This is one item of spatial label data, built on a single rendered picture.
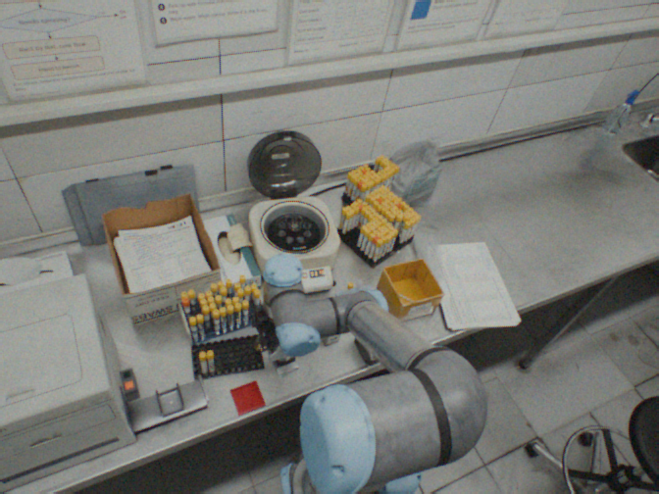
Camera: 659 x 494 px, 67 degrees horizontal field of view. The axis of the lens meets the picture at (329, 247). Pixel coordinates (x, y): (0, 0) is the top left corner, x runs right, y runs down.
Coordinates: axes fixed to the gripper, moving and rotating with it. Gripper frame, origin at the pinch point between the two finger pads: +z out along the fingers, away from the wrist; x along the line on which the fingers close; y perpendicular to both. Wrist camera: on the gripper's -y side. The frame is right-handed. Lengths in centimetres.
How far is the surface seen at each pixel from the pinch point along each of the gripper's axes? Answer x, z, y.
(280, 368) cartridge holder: 3.1, 4.7, 1.6
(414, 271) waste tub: -9.7, 1.6, -45.7
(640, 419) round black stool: 51, 29, -102
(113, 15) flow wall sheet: -55, -59, 19
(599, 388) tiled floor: 31, 94, -154
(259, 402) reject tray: 9.0, 5.9, 9.5
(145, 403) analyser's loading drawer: 0.8, 2.1, 34.0
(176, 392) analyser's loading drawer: 0.9, 2.1, 27.1
